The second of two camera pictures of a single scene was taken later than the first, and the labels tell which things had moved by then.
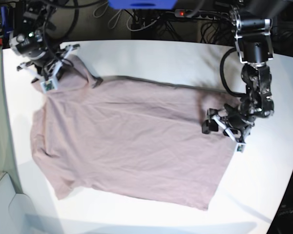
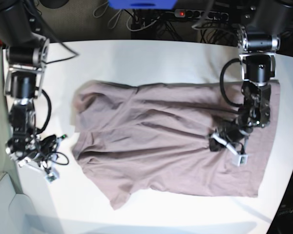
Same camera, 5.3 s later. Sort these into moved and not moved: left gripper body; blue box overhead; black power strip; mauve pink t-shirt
Moved: mauve pink t-shirt; left gripper body
Not moved: black power strip; blue box overhead
